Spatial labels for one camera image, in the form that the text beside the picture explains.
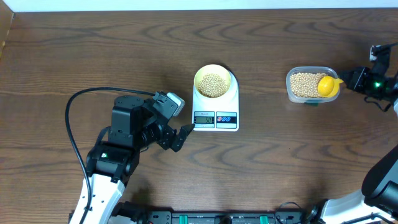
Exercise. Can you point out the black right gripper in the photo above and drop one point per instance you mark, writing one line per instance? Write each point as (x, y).
(357, 83)

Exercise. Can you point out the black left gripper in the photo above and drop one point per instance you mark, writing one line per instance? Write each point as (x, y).
(165, 140)

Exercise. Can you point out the yellow measuring scoop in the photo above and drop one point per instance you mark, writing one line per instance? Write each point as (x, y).
(328, 86)

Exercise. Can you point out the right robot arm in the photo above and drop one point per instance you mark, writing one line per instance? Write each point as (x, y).
(377, 199)

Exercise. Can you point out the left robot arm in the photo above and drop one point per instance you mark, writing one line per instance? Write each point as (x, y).
(135, 125)

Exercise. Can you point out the white digital kitchen scale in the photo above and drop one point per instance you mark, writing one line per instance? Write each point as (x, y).
(217, 114)

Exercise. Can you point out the soybeans in bowl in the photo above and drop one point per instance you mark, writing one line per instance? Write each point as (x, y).
(212, 86)

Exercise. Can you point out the yellow plastic bowl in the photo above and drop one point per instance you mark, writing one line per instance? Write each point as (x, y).
(212, 68)

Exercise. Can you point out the soybeans in container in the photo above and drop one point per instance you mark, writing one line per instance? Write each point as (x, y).
(305, 85)

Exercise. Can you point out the clear plastic container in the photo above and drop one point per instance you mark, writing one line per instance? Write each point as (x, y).
(296, 99)

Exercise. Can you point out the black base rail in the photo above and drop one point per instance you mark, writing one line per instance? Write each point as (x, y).
(129, 213)

